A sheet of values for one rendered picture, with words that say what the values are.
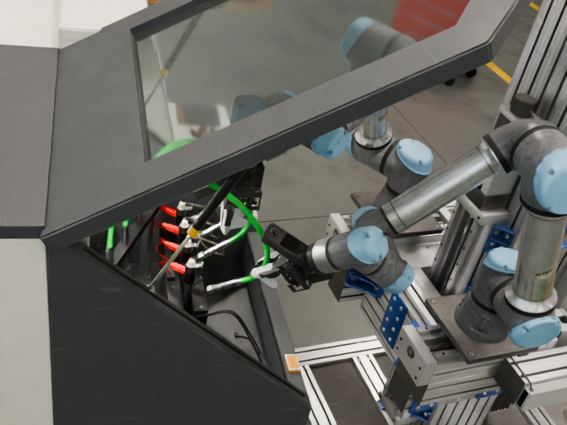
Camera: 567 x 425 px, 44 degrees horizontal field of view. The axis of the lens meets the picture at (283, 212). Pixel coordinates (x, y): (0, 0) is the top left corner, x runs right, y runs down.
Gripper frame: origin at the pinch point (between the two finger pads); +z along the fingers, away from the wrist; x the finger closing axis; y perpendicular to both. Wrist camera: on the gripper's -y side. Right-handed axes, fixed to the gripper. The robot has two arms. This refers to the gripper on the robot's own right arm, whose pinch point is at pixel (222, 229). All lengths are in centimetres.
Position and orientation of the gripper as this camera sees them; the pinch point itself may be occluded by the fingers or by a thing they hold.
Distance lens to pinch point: 170.4
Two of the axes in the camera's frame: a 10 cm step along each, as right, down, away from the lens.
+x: -2.1, -6.1, 7.6
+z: -1.7, 7.9, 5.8
